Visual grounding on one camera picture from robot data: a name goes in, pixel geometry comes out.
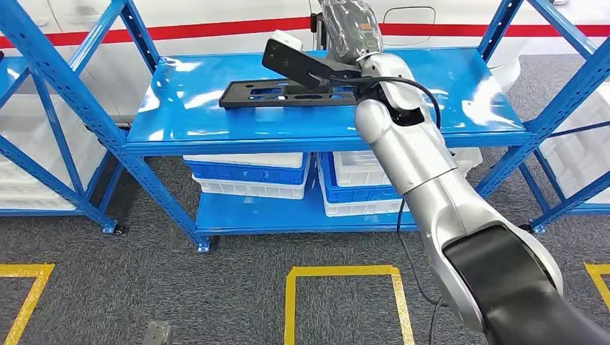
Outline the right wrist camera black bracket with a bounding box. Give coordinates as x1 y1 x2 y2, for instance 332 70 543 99
260 29 363 92

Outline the black plastic panel part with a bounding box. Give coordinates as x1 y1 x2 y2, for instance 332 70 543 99
219 78 358 109

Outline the blue metal shelf rack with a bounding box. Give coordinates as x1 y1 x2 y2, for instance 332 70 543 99
519 80 610 234
0 55 126 235
0 0 610 253

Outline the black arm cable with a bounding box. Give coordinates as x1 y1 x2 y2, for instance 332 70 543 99
309 72 447 345

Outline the black stanchion post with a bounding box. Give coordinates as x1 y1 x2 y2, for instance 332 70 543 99
309 11 331 52

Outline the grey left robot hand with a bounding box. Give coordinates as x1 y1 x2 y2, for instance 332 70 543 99
142 321 173 345

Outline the yellow floor tape square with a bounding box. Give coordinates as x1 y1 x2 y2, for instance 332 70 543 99
583 262 610 311
0 263 55 345
284 264 416 345

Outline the blue plastic crate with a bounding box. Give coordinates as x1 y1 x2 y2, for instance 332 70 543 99
184 159 311 185
318 152 402 204

